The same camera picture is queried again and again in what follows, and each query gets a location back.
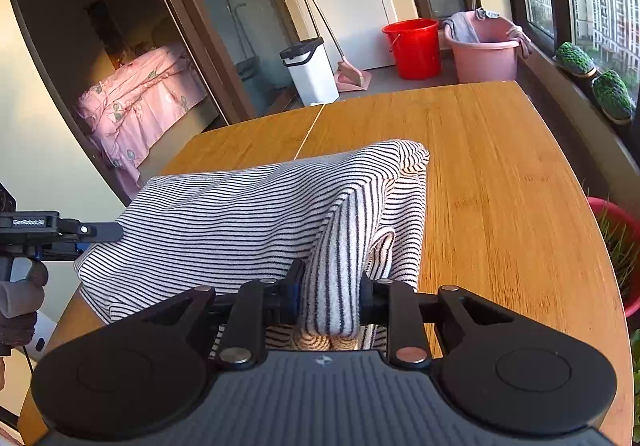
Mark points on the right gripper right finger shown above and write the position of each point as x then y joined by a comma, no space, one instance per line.
497,368

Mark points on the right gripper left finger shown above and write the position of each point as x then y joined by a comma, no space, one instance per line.
149,370

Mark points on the striped grey knit garment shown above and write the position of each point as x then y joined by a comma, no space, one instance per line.
348,216

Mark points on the left gloved hand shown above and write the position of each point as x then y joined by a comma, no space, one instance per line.
20,301

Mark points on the bed with pink cover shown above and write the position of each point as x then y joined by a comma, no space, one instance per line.
138,117

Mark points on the red basket with grass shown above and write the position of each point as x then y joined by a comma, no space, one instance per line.
620,232

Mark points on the green shoe near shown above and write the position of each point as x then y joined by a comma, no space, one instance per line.
612,96

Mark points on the green shoe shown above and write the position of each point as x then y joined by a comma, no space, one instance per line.
574,60
612,96

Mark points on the white bin black lid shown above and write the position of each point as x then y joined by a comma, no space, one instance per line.
311,72

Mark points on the pink plastic basin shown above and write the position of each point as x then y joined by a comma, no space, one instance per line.
495,58

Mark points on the green shoe far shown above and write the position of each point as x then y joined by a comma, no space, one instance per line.
574,60

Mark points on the pink dustpan with broom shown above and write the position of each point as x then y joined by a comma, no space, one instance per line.
348,78

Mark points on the red plastic bucket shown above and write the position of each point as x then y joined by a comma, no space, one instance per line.
415,48

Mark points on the grey cloth on basin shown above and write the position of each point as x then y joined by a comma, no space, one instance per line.
461,29

